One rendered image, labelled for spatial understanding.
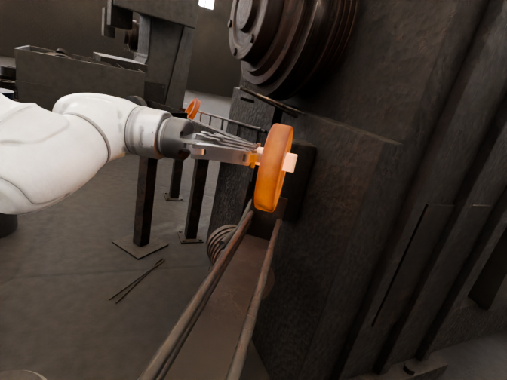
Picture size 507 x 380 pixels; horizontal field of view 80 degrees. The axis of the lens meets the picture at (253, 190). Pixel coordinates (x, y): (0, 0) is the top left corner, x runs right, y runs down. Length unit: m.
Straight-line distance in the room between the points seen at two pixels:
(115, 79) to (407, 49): 2.84
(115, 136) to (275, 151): 0.27
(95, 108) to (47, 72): 2.74
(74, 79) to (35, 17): 7.84
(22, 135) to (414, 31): 0.75
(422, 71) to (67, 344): 1.28
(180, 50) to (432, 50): 3.35
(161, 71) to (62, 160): 3.42
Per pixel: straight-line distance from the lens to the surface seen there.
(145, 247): 1.69
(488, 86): 0.92
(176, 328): 0.31
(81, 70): 3.31
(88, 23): 10.97
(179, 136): 0.54
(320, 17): 0.87
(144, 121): 0.56
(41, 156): 0.49
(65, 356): 1.25
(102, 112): 0.58
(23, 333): 1.35
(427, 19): 0.80
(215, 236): 0.87
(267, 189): 0.47
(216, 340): 0.39
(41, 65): 3.32
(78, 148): 0.51
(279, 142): 0.48
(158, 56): 3.85
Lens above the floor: 0.94
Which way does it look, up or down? 20 degrees down
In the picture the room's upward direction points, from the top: 13 degrees clockwise
